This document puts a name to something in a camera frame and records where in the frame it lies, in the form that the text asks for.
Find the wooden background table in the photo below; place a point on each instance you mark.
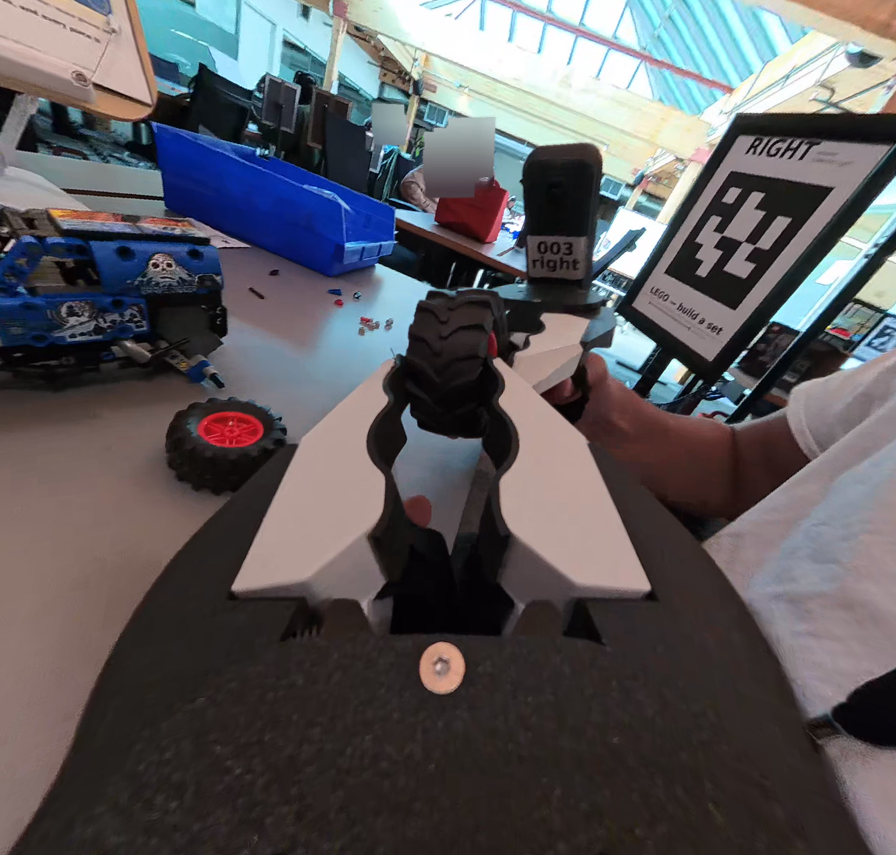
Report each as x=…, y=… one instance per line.
x=455, y=246

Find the blue plastic bin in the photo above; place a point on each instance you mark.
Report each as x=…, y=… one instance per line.
x=266, y=204

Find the red tote bag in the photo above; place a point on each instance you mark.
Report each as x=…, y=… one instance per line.
x=472, y=214

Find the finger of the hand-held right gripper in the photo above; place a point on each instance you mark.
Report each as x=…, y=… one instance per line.
x=521, y=333
x=553, y=354

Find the scattered small toy pieces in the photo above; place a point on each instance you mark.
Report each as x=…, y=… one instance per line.
x=365, y=321

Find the computer monitor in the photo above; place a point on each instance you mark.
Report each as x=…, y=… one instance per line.
x=281, y=102
x=329, y=118

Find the person's white shirt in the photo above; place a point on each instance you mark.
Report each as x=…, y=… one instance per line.
x=826, y=554

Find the black toy wheel red rim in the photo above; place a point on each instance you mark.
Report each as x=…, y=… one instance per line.
x=448, y=365
x=231, y=429

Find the black framed sign on stand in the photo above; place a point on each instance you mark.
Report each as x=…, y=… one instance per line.
x=742, y=239

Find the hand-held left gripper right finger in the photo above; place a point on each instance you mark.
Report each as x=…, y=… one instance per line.
x=567, y=512

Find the printed instruction sheet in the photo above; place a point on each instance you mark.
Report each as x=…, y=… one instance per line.
x=42, y=25

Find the white paper card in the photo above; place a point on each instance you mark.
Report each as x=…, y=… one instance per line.
x=224, y=239

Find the person's right hand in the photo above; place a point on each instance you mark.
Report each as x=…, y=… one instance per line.
x=602, y=396

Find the person's right forearm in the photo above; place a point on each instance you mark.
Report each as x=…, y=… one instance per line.
x=700, y=449

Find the person's left hand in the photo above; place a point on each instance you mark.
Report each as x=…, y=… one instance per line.
x=418, y=510

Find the blue toy monster truck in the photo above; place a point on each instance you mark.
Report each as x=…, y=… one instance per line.
x=105, y=288

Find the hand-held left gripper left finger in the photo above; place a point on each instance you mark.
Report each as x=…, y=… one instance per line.
x=315, y=505

